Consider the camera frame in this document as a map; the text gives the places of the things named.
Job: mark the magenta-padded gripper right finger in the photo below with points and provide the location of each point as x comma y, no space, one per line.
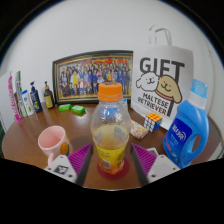
163,168

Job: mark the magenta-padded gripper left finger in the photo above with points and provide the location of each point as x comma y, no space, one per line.
61,168

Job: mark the orange-capped drink bottle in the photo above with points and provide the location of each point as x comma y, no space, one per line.
110,133

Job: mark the pink mug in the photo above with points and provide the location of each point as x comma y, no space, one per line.
51,141

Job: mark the flat round red coaster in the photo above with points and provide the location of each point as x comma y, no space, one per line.
125,171

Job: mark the blue detergent bottle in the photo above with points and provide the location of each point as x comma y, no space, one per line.
186,133

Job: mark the colourful puzzle cube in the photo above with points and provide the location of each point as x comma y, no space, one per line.
152,121

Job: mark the dark amber pump bottle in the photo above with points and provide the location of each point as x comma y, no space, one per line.
49,100

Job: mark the dark blue pump bottle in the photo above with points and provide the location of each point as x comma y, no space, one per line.
36,101

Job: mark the white shampoo bottle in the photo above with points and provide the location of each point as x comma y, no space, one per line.
28,105

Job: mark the blue tissue pack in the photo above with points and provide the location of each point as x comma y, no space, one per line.
124,102

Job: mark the tall pink box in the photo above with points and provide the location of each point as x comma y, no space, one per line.
13,100

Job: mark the tall white-blue box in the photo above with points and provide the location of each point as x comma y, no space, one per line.
19,86

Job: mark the framed group photo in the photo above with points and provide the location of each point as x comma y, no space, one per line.
83,78

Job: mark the white gift bag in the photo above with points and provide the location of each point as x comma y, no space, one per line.
160,60

